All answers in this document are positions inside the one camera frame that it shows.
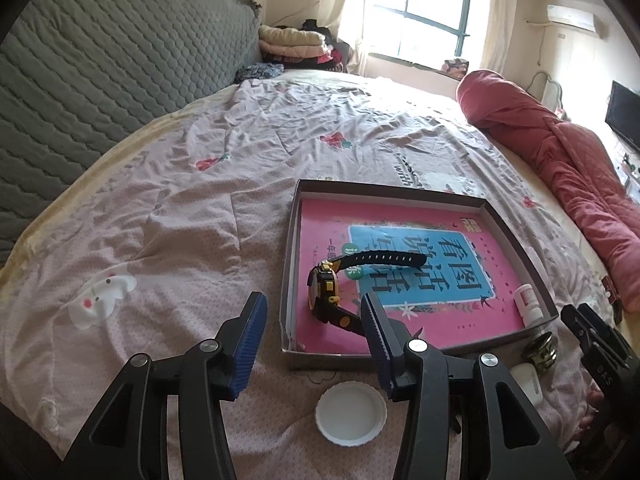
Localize red quilted blanket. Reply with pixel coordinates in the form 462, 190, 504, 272
456, 69, 640, 291

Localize pile of dark clothes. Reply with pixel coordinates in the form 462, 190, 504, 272
300, 19, 351, 72

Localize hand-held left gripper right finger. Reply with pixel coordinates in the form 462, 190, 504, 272
360, 292, 576, 480

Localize black television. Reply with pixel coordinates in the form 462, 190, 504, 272
605, 80, 640, 153

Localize white earbuds case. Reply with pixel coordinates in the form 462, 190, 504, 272
509, 362, 543, 408

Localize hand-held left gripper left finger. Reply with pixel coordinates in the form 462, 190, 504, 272
57, 291, 268, 480

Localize white pill bottle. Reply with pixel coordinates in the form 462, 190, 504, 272
513, 284, 545, 328

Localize grey quilted headboard cover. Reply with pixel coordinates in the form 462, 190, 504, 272
0, 0, 261, 266

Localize shallow cardboard box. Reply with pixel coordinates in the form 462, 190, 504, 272
280, 178, 559, 372

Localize pink printed bed sheet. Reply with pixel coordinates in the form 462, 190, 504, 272
0, 67, 631, 480

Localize white air conditioner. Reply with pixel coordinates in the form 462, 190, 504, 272
545, 5, 601, 36

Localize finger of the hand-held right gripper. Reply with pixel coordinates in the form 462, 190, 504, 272
560, 304, 640, 411

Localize beige folded blanket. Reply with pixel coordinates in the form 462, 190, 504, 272
257, 25, 326, 58

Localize window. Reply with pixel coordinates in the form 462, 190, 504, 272
370, 0, 478, 63

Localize white plastic lid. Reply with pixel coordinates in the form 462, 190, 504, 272
315, 382, 388, 447

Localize cream curtain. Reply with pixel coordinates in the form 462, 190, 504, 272
480, 0, 521, 71
320, 0, 416, 78

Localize shiny metal ring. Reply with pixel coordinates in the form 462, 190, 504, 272
521, 331, 560, 373

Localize dark red small object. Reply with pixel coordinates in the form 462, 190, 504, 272
602, 275, 623, 322

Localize pink and blue book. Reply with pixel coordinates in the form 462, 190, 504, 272
292, 197, 543, 356

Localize dark patterned cloth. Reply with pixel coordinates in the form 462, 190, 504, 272
235, 62, 286, 82

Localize black and yellow wristwatch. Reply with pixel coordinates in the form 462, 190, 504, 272
306, 252, 428, 338

